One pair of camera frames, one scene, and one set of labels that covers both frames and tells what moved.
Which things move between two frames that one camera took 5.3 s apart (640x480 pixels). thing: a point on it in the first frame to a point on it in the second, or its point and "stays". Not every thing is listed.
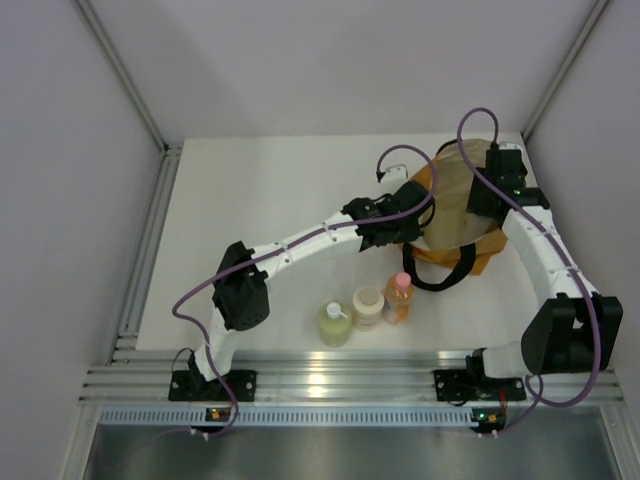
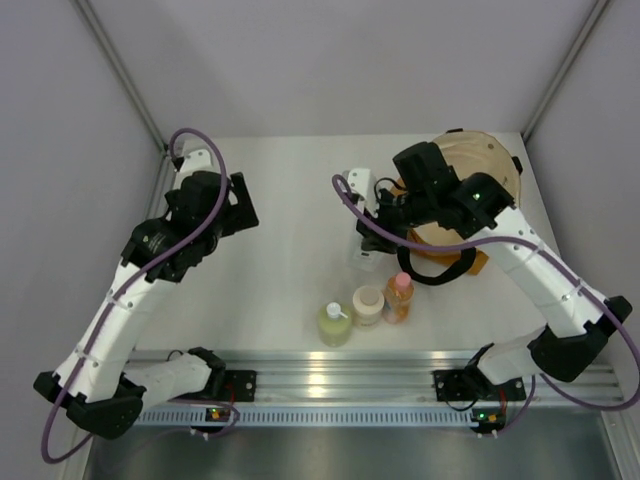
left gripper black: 411,233 to 239,216
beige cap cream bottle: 368,303 stays
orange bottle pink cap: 399,292 stays
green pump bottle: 335,325 stays
